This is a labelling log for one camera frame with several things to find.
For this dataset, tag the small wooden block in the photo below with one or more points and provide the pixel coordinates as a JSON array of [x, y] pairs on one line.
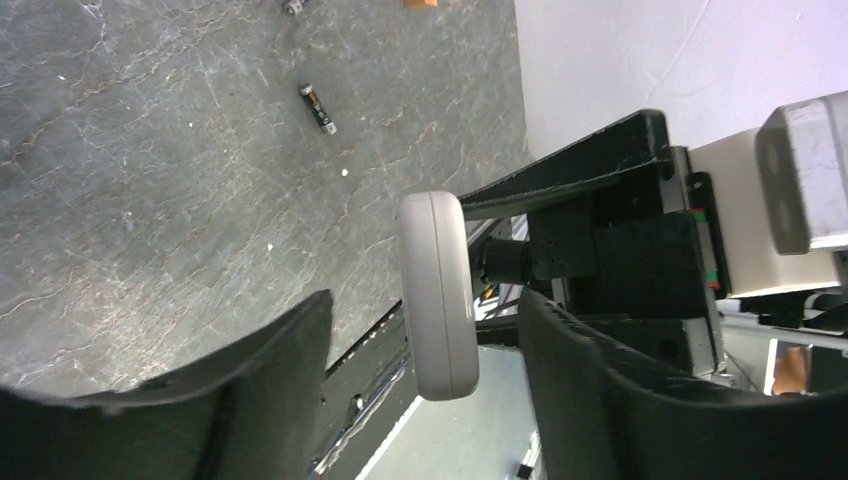
[[421, 4]]

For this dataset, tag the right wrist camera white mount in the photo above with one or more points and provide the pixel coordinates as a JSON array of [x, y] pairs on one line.
[[781, 195]]

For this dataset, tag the black aaa battery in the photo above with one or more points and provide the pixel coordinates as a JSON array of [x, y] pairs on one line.
[[320, 114], [294, 7]]

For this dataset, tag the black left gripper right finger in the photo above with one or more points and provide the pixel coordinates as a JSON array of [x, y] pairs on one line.
[[606, 411]]

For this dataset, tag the white remote control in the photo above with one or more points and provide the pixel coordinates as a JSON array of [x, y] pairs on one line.
[[438, 295]]

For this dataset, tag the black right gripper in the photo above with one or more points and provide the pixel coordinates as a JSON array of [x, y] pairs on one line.
[[623, 234]]

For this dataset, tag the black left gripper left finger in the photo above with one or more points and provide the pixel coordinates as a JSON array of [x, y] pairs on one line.
[[245, 411]]

